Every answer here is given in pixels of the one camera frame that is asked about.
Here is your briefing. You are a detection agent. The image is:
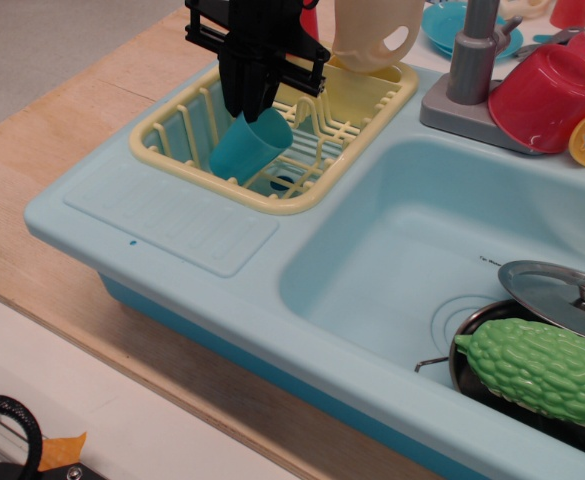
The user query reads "grey toy faucet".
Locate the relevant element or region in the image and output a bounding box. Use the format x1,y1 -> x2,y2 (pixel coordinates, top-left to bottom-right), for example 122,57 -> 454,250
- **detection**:
420,1 -> 535,155

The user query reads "green bitter gourd toy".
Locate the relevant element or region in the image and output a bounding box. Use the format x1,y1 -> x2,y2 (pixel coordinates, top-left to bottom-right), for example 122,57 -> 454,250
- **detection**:
454,318 -> 585,427

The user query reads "steel pot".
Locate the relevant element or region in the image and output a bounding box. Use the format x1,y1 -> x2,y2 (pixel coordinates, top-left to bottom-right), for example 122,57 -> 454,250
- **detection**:
415,300 -> 585,452

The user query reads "red plastic bowl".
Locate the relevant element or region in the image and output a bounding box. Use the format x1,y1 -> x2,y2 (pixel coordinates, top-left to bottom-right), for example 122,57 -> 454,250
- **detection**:
488,44 -> 585,154

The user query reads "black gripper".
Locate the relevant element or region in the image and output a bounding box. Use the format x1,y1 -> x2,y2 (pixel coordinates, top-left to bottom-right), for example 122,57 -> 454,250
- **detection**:
185,1 -> 330,123

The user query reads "steel pot lid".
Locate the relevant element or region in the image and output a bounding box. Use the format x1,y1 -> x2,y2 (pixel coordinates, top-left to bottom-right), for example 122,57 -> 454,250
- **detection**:
498,260 -> 585,337

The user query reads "teal plastic plate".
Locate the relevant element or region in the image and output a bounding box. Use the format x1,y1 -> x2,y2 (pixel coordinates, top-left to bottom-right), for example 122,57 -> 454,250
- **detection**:
421,1 -> 524,61

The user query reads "light blue toy sink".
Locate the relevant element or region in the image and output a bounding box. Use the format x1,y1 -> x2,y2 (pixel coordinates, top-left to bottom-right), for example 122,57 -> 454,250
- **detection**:
24,97 -> 585,479

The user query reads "orange tape piece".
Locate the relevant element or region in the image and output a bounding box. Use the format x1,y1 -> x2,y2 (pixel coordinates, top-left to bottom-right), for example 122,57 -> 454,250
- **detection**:
37,432 -> 87,472

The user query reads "black braided cable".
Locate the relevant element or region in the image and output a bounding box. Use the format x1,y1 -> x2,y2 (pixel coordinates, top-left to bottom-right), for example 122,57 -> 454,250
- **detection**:
0,394 -> 44,480

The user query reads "black device base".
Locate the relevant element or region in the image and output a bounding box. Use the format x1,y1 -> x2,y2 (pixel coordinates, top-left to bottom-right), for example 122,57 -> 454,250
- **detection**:
0,462 -> 104,480

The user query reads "yellow dish rack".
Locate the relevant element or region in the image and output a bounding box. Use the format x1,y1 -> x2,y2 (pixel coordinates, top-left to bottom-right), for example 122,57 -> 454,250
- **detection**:
129,62 -> 419,215

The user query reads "teal plastic cup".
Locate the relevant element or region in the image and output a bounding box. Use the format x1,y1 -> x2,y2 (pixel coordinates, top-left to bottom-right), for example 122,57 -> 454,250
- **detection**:
209,108 -> 293,184

